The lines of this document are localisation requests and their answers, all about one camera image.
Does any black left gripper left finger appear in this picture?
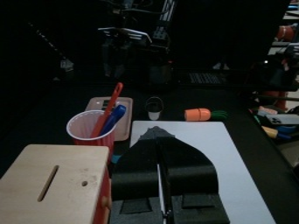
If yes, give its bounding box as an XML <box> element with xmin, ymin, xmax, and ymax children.
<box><xmin>109</xmin><ymin>126</ymin><xmax>164</xmax><ymax>224</ymax></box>

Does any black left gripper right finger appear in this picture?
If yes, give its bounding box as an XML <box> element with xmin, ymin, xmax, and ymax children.
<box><xmin>156</xmin><ymin>127</ymin><xmax>231</xmax><ymax>224</ymax></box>

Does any white cutting board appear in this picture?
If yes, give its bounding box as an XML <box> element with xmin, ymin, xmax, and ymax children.
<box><xmin>128</xmin><ymin>120</ymin><xmax>276</xmax><ymax>224</ymax></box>

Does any tan rectangular plate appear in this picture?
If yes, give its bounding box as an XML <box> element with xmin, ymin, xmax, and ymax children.
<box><xmin>84</xmin><ymin>96</ymin><xmax>135</xmax><ymax>143</ymax></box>

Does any blue tape piece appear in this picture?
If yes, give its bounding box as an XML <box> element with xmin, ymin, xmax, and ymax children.
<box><xmin>109</xmin><ymin>154</ymin><xmax>123</xmax><ymax>165</ymax></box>

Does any red plastic cup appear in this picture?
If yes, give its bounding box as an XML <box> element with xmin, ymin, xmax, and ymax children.
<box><xmin>65</xmin><ymin>109</ymin><xmax>117</xmax><ymax>159</ymax></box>

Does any wooden box with slot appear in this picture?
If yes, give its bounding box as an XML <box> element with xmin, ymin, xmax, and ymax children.
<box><xmin>0</xmin><ymin>143</ymin><xmax>113</xmax><ymax>224</ymax></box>

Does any orange toy carrot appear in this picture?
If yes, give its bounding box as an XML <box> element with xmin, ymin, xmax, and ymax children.
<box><xmin>183</xmin><ymin>108</ymin><xmax>229</xmax><ymax>123</ymax></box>

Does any grey game controller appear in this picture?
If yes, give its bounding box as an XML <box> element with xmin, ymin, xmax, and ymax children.
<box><xmin>256</xmin><ymin>111</ymin><xmax>299</xmax><ymax>127</ymax></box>

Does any black grille panel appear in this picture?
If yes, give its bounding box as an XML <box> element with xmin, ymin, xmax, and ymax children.
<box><xmin>188</xmin><ymin>72</ymin><xmax>228</xmax><ymax>86</ymax></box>

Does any red round object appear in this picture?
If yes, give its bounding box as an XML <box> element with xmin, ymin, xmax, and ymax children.
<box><xmin>275</xmin><ymin>24</ymin><xmax>297</xmax><ymax>42</ymax></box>

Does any blue-handled toy utensil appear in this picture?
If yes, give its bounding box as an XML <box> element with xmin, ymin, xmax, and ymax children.
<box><xmin>97</xmin><ymin>104</ymin><xmax>128</xmax><ymax>137</ymax></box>

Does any small black bucket with handle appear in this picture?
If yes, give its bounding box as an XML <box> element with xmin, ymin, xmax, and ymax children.
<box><xmin>144</xmin><ymin>96</ymin><xmax>164</xmax><ymax>122</ymax></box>

